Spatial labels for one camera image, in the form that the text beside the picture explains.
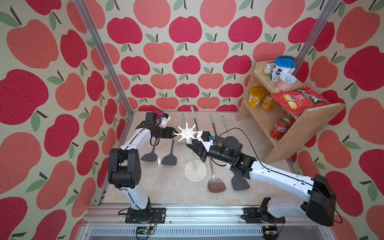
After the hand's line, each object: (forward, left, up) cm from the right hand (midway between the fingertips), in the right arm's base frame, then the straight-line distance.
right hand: (189, 144), depth 65 cm
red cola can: (+14, -43, -1) cm, 45 cm away
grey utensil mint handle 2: (+47, +4, -20) cm, 51 cm away
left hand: (+18, +12, -18) cm, 28 cm away
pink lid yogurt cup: (+40, +29, -22) cm, 54 cm away
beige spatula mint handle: (+41, -23, -31) cm, 56 cm away
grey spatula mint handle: (+7, +26, -29) cm, 40 cm away
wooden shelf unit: (+26, -39, -11) cm, 48 cm away
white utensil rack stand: (+1, -2, -30) cm, 30 cm away
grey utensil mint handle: (+6, +14, -30) cm, 33 cm away
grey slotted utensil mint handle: (-4, -28, -30) cm, 41 cm away
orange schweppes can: (+35, -43, -3) cm, 55 cm away
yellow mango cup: (+40, -36, -1) cm, 54 cm away
